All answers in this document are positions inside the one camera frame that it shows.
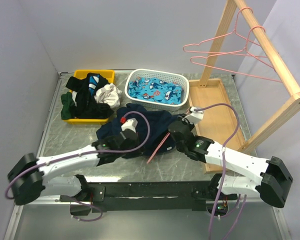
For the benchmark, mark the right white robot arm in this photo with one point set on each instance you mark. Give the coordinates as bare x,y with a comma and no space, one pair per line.
269,179

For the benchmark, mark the yellow plastic bin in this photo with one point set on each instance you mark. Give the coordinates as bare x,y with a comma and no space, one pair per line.
81,74

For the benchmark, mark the black garment with blue print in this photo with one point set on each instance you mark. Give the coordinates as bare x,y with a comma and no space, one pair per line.
85,105

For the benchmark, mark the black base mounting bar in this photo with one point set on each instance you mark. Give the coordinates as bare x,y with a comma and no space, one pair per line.
144,196

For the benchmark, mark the white plastic basket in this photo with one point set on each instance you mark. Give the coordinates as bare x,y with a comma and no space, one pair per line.
166,76

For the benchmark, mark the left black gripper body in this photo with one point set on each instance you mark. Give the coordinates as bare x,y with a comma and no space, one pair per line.
133,153

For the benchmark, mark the dark green garment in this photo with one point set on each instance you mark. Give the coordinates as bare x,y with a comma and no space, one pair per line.
68,106

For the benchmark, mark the white crumpled garment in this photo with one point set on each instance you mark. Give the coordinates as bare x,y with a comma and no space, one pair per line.
109,94

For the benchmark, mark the navy blue t shirt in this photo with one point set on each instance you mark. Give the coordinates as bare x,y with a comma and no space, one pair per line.
159,120

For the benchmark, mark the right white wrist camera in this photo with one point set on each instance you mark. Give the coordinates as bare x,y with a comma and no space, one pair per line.
194,115

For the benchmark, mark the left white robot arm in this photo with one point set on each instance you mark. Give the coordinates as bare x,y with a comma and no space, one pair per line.
32,176

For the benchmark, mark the pink wire hanger front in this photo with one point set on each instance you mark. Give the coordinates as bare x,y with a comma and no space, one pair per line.
157,148

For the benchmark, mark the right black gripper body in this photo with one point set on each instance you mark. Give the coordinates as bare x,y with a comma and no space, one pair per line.
186,121

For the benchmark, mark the wooden clothes rack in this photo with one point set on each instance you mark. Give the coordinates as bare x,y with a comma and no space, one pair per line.
271,109

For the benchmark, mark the blue shark print cloth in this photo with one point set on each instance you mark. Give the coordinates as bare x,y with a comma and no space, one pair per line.
155,90

